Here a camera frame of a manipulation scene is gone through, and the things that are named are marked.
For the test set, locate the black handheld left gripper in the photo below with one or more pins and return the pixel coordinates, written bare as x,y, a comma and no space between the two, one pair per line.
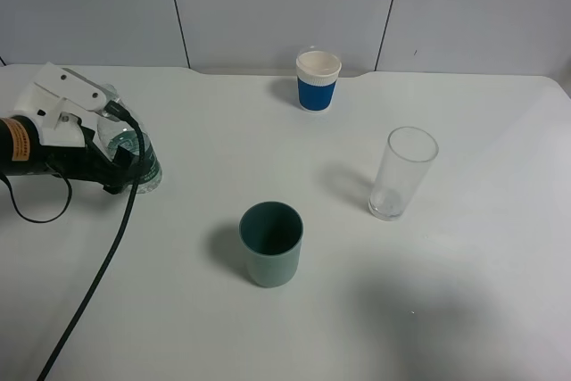
22,155

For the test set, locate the clear bottle with green label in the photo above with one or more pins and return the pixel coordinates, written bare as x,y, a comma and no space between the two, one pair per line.
114,134

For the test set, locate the green plastic cup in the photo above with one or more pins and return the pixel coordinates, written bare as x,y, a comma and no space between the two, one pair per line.
271,233

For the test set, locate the blue and white paper cup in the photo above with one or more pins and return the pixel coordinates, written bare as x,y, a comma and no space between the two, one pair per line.
317,73

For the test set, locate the tall clear drinking glass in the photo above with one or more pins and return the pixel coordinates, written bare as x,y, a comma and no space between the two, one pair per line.
407,157

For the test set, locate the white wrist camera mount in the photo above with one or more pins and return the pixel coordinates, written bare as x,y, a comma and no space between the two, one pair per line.
57,100

